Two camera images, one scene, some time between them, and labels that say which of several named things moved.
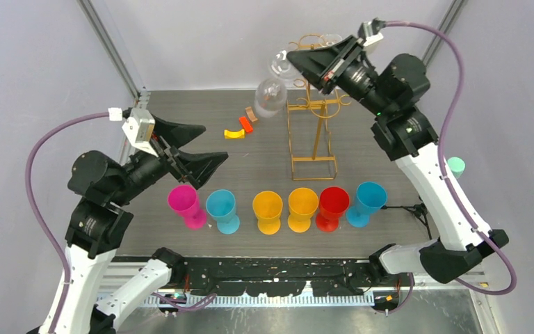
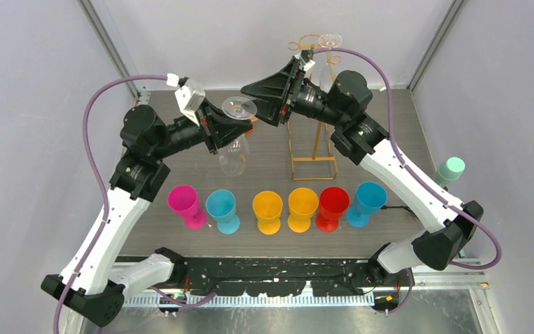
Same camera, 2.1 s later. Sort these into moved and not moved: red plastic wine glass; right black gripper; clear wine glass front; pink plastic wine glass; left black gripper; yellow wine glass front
Moved: right black gripper; clear wine glass front; left black gripper
Not moved: pink plastic wine glass; red plastic wine glass; yellow wine glass front
